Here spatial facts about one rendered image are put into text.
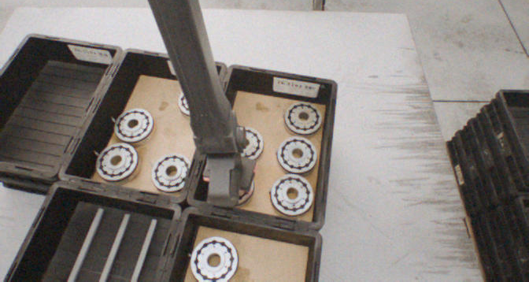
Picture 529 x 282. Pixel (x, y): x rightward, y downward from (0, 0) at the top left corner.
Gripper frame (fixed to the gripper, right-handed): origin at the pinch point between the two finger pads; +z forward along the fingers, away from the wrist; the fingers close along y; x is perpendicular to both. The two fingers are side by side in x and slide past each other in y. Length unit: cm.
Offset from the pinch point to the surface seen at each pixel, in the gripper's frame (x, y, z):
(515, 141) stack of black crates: 51, 90, 31
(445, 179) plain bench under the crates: 23, 59, 18
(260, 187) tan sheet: 1.6, 6.5, 4.1
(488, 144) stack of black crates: 57, 89, 47
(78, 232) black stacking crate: -21.0, -31.6, 3.4
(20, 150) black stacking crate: -6, -58, 4
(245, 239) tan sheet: -11.6, 6.5, 3.5
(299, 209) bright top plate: -2.1, 17.0, 0.8
